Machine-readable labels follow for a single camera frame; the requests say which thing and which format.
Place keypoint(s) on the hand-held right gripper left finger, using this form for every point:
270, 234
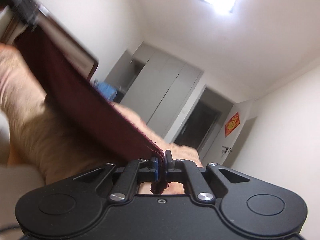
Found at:
155, 170

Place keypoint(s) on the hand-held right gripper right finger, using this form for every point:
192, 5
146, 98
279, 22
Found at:
168, 165

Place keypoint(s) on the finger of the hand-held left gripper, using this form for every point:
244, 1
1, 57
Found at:
27, 12

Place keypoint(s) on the dark red knit sweater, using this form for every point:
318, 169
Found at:
75, 97

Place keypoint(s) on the white room door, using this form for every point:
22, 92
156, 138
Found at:
235, 145

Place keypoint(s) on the grey built-in wardrobe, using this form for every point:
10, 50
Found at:
165, 90

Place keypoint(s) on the red diamond door decoration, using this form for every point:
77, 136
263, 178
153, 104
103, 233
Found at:
232, 125

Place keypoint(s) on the blue garment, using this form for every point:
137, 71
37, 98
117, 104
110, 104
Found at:
106, 90

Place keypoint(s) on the open grey wardrobe door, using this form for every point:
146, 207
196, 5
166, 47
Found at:
117, 72

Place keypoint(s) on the open doorway with grey frame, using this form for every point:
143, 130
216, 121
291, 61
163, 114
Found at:
200, 122

